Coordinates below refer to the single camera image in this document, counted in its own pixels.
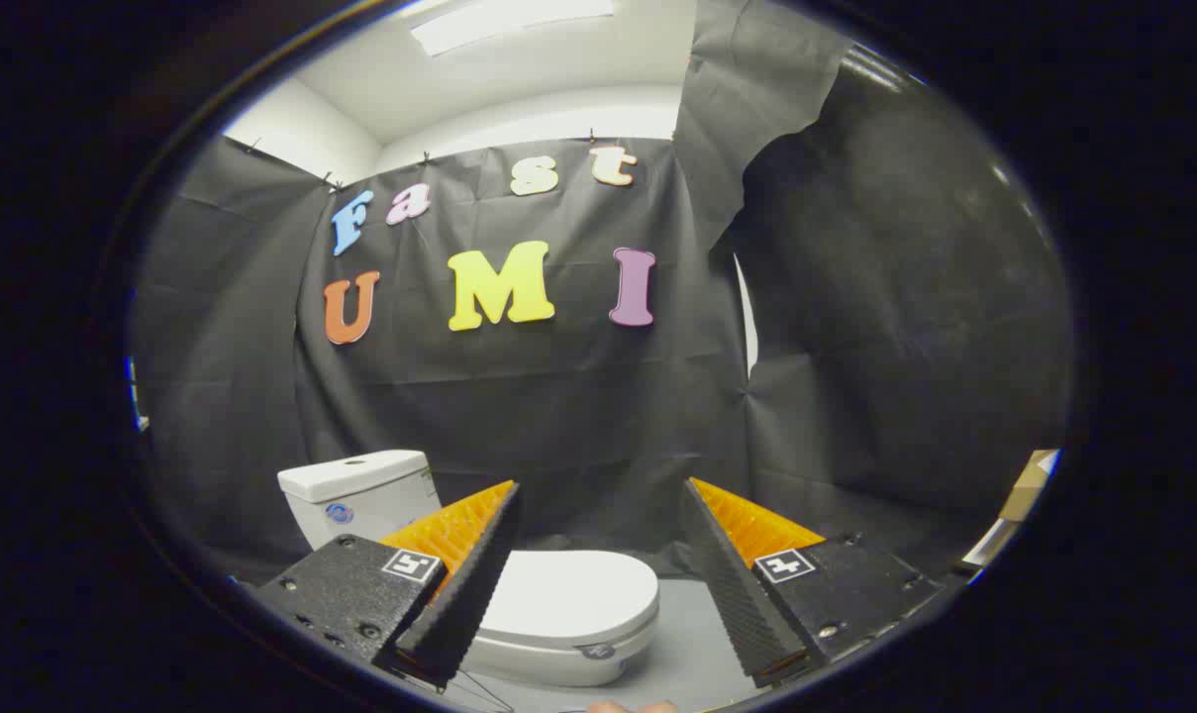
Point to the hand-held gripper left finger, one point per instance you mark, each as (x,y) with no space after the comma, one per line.
(469,594)

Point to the white toilet tank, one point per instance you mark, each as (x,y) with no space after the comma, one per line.
(360,495)

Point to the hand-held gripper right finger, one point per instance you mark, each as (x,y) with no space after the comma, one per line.
(737,594)

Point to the white toilet lid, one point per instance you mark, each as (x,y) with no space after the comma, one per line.
(578,589)

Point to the cardboard box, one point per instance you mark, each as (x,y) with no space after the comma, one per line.
(1024,495)

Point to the black backdrop cloth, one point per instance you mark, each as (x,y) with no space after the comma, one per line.
(558,416)

